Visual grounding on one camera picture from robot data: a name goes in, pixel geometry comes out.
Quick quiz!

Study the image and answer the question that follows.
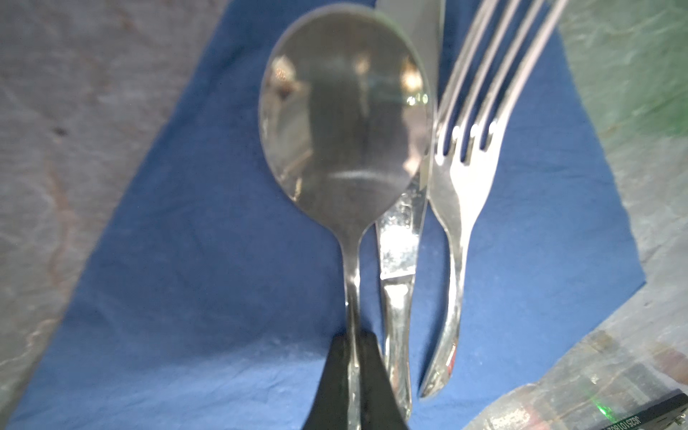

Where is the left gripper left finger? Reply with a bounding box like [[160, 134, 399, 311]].
[[302, 333, 350, 430]]

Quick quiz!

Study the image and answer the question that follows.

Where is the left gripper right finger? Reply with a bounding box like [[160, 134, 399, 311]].
[[360, 331, 408, 430]]

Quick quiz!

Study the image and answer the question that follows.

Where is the blue paper napkin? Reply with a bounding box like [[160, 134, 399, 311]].
[[8, 1, 645, 429]]

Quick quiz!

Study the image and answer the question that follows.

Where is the silver knife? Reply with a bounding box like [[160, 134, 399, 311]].
[[376, 0, 446, 421]]

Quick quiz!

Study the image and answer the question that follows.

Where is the silver fork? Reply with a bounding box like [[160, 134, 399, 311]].
[[419, 1, 567, 398]]

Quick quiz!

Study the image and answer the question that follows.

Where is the silver spoon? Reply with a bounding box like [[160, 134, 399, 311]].
[[259, 3, 435, 429]]

